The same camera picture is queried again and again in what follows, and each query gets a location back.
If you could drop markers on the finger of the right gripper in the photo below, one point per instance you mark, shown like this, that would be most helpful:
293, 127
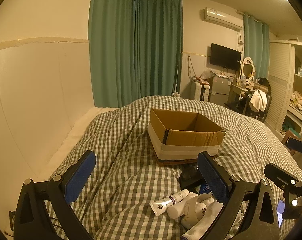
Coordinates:
278, 175
294, 145

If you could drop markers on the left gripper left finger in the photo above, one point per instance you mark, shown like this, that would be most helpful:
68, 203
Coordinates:
44, 207

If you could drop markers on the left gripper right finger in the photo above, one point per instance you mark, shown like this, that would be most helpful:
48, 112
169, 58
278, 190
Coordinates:
260, 219

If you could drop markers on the blue tissue pack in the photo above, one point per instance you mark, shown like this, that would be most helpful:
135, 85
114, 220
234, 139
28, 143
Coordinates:
203, 188

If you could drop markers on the white toothpaste tube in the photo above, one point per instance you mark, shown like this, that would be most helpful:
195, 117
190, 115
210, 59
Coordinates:
160, 206

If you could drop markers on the white plush toy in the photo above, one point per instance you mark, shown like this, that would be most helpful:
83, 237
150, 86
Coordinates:
195, 208

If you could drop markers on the smartphone with lit screen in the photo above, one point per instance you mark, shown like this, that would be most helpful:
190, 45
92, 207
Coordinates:
280, 210

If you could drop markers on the white folded cloth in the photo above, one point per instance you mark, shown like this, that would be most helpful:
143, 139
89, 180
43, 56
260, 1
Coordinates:
199, 229

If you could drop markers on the white wardrobe shelving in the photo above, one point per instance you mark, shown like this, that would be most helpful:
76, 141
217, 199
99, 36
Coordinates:
285, 78

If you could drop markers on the black object on bed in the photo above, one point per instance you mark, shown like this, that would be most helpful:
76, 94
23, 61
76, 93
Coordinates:
190, 178

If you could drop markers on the white pillow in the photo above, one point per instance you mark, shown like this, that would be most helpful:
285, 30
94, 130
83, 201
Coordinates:
71, 140

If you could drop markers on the white towel on chair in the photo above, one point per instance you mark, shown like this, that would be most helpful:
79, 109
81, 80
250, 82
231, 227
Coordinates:
258, 101

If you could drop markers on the black chair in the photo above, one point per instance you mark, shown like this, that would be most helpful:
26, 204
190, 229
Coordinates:
264, 85

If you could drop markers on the open cardboard box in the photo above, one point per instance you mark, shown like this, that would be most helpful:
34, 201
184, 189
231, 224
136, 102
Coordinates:
178, 137

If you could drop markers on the green checkered duvet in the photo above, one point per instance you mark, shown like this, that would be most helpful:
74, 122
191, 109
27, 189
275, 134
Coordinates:
115, 201

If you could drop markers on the wooden dressing table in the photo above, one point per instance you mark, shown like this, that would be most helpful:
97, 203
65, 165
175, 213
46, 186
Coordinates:
236, 93

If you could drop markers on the white oval vanity mirror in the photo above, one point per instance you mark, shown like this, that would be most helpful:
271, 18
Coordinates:
247, 69

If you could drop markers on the silver mini fridge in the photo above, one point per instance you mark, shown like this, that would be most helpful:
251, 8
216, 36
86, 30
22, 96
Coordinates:
219, 90

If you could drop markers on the white suitcase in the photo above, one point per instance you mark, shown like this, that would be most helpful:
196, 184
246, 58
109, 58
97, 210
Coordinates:
200, 91

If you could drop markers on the small green window curtain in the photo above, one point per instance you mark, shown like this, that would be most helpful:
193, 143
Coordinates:
257, 44

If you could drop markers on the white air conditioner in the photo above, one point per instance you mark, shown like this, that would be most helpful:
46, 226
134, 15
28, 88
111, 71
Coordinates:
224, 19

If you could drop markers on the large green curtain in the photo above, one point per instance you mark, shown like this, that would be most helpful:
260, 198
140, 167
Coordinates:
135, 49

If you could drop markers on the black wall television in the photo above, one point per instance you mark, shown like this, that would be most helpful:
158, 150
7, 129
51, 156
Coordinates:
225, 57

